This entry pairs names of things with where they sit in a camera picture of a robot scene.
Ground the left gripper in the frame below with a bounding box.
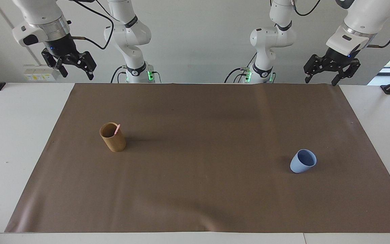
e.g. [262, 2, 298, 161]
[304, 47, 361, 86]

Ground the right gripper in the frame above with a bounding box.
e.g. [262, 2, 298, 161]
[41, 34, 97, 81]

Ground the brown cylindrical cup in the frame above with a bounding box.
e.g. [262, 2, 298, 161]
[100, 122, 127, 153]

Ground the blue cup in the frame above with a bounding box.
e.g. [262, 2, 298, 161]
[290, 149, 317, 174]

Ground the white wall socket box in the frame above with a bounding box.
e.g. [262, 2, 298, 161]
[23, 64, 59, 82]

